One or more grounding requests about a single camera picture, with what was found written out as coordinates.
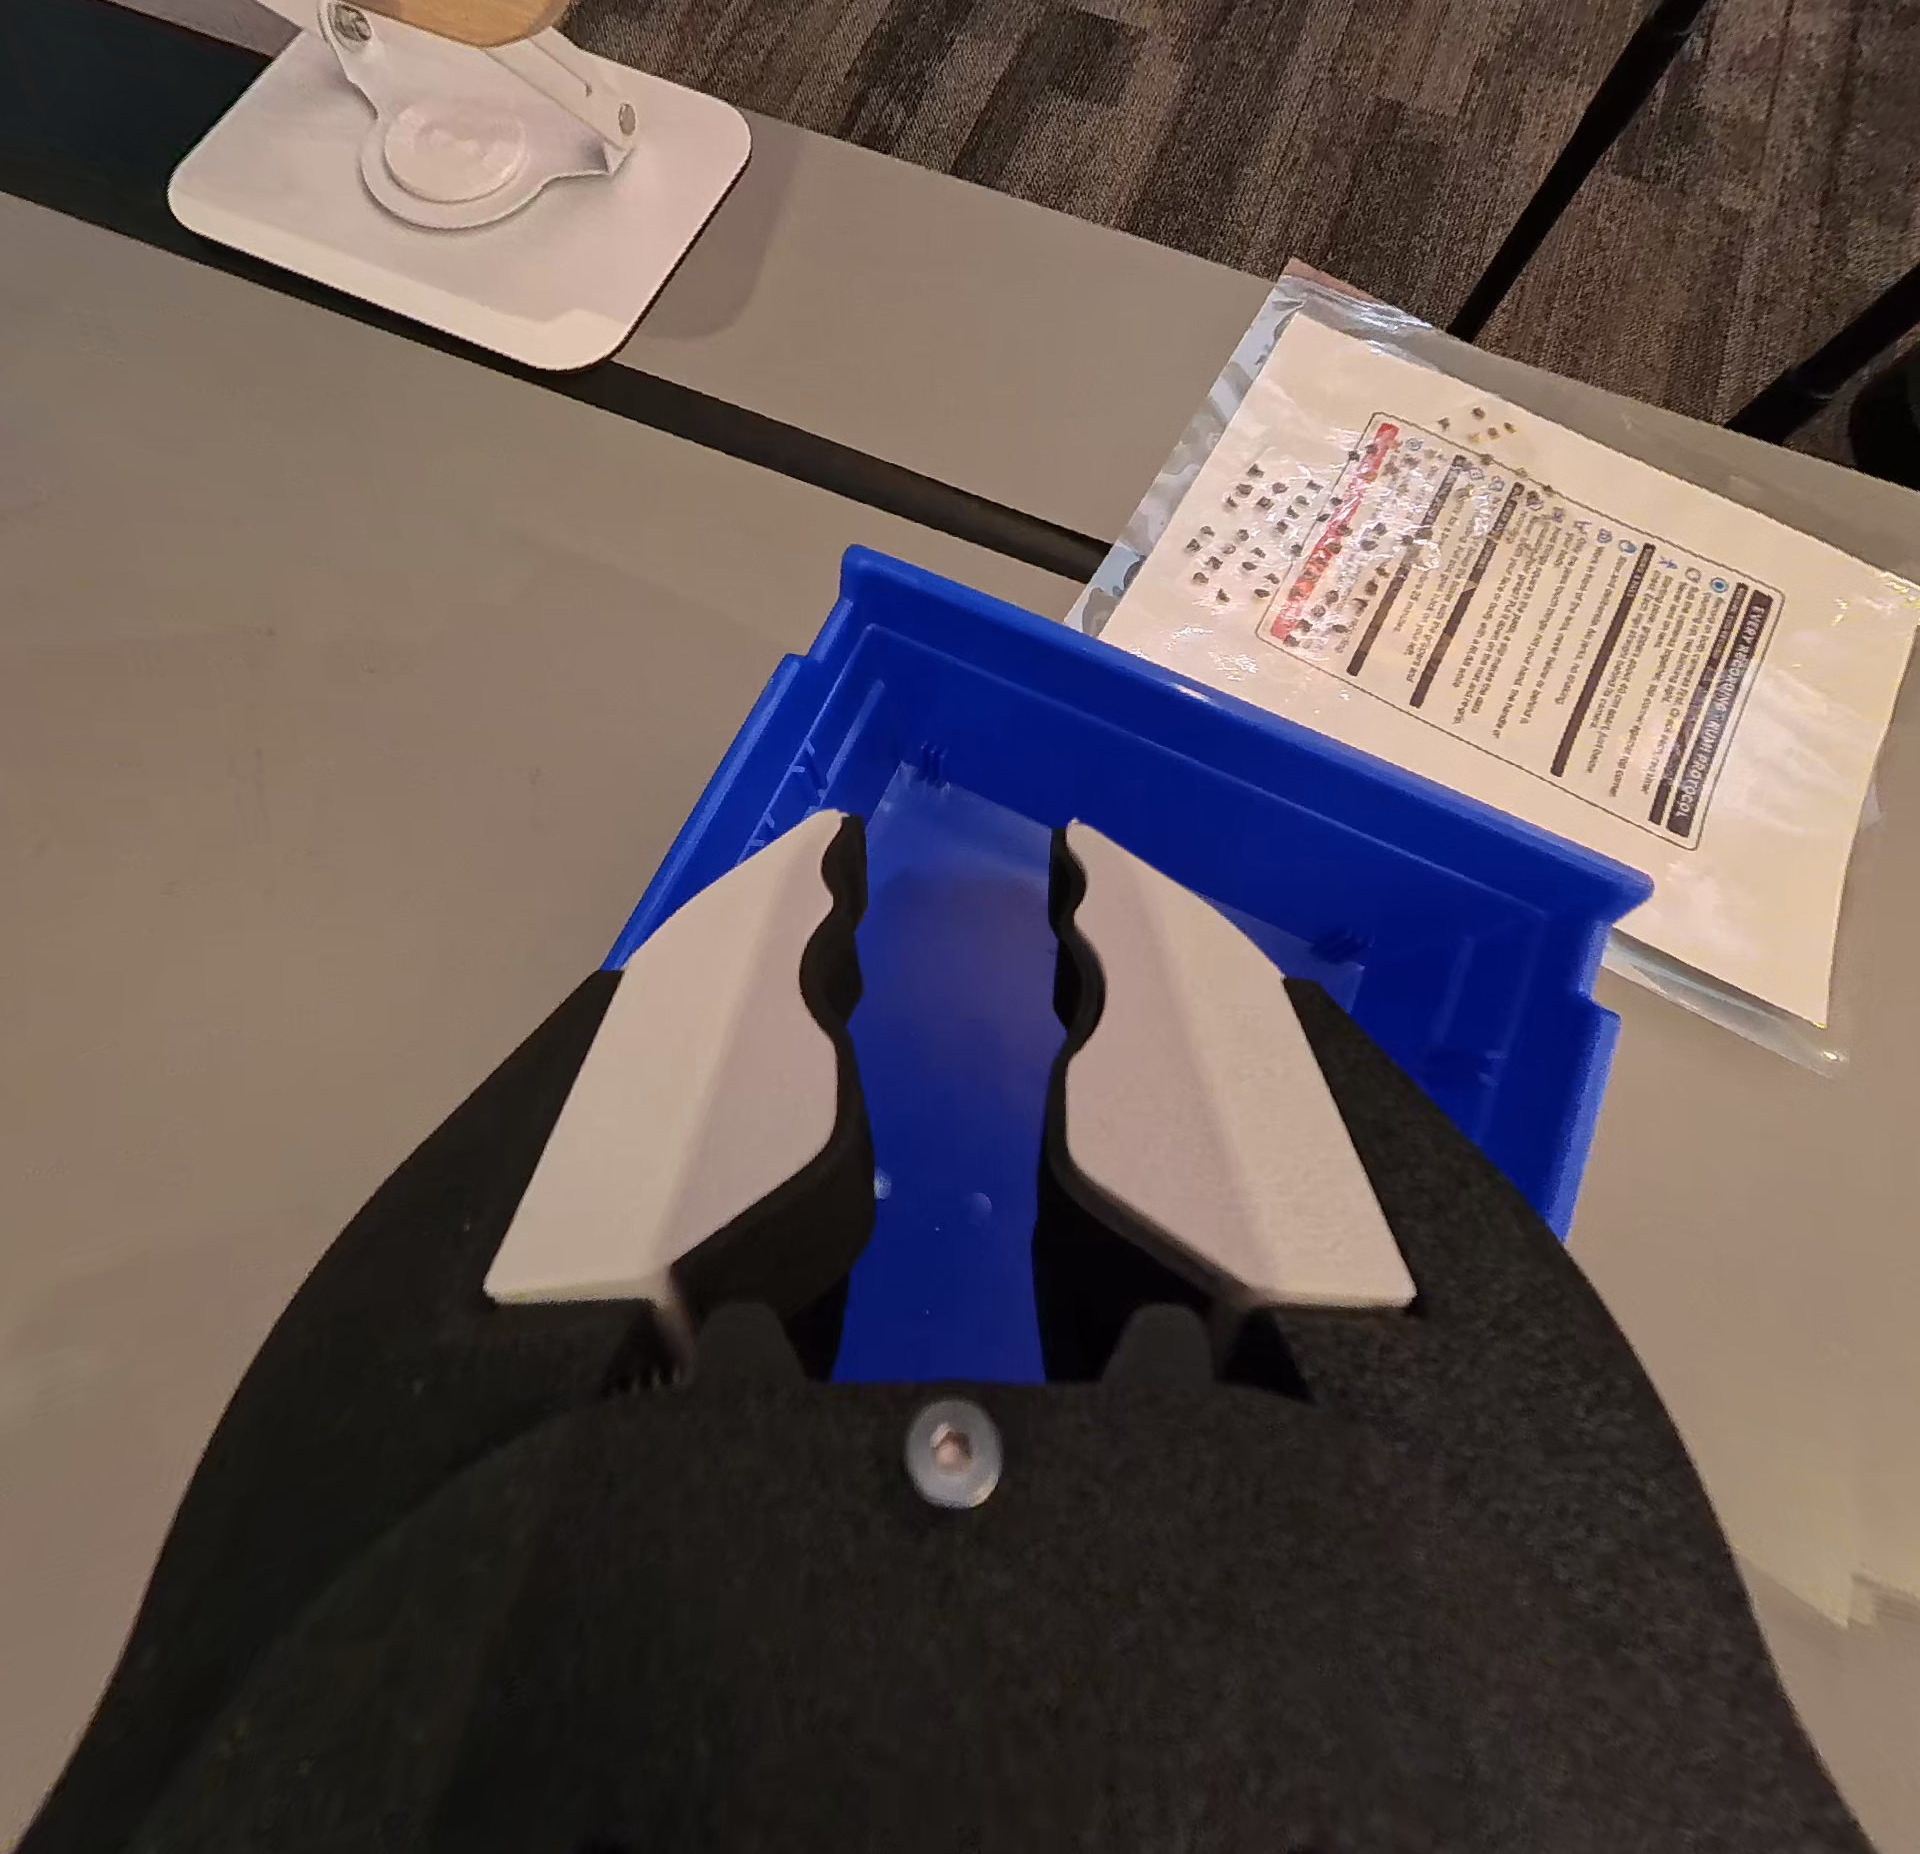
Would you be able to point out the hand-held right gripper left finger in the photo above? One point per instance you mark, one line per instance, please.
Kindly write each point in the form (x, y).
(691, 1103)

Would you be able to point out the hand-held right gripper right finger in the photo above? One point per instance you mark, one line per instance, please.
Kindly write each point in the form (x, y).
(1213, 1103)

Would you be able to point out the blue plastic bin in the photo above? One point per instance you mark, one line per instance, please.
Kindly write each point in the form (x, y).
(1230, 775)

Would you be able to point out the instruction sheet in plastic sleeve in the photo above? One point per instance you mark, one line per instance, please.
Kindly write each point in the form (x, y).
(1651, 653)

